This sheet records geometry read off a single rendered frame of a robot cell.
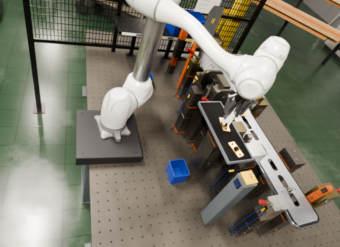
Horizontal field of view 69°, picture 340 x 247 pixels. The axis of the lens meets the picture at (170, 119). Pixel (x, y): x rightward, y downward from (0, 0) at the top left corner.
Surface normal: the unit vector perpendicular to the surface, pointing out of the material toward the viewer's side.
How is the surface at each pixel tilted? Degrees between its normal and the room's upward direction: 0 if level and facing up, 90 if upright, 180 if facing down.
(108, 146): 3
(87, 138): 3
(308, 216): 0
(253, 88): 90
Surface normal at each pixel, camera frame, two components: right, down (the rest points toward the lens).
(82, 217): 0.29, -0.65
